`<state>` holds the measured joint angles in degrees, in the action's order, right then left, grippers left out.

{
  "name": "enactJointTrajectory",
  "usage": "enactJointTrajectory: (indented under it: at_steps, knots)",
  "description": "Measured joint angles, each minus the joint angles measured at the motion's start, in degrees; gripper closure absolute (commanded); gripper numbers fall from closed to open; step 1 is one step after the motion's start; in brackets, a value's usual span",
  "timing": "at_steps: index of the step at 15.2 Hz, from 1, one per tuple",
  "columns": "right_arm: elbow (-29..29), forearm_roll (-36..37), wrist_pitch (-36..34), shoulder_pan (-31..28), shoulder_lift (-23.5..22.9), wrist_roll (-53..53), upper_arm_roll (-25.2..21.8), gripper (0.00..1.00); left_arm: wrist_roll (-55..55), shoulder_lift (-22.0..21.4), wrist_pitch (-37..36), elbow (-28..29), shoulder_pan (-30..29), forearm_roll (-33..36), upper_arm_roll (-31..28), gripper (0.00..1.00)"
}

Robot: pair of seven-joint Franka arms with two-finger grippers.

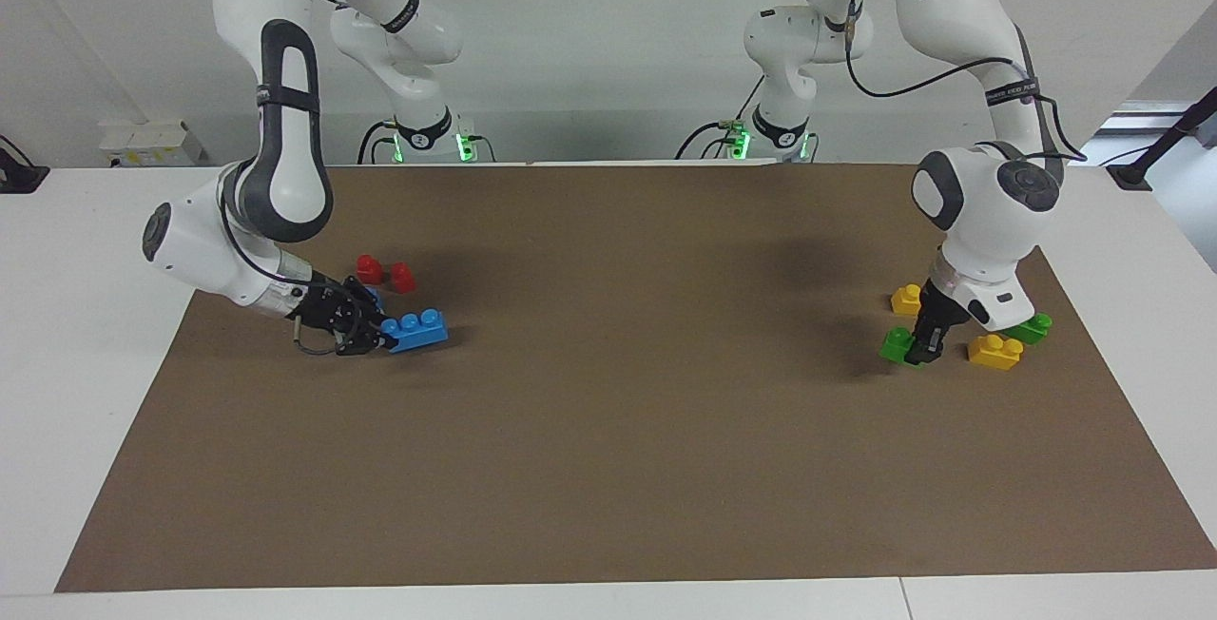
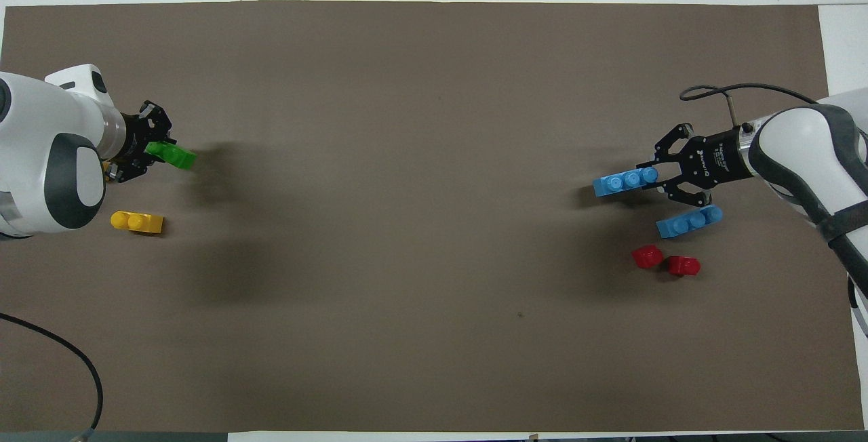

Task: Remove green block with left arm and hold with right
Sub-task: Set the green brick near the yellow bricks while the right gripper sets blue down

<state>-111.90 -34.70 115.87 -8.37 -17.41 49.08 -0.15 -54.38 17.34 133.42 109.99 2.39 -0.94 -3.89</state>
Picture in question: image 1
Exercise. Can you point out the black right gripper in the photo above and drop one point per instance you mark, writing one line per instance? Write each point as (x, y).
(333, 311)

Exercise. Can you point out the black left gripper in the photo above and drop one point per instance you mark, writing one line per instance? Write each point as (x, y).
(939, 308)

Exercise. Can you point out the green two-stud block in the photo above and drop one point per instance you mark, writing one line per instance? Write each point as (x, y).
(895, 344)
(1034, 327)

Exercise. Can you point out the blue three-stud block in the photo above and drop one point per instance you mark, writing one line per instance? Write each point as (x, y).
(377, 298)
(423, 333)

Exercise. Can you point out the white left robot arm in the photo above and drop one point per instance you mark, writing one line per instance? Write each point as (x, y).
(979, 211)

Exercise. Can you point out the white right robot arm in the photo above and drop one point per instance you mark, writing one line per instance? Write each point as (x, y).
(285, 125)

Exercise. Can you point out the yellow two-stud block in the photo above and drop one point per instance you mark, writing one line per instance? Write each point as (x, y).
(905, 300)
(994, 353)

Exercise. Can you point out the red one-stud block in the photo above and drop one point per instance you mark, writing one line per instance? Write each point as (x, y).
(369, 269)
(402, 279)

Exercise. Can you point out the brown table mat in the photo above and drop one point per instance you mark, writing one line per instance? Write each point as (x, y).
(608, 458)

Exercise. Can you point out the white power strip box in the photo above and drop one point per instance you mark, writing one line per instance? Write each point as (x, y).
(152, 143)

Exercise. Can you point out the black table clamp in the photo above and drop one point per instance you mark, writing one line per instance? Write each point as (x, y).
(19, 173)

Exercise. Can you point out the black camera stand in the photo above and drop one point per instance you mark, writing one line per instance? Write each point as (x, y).
(1165, 137)

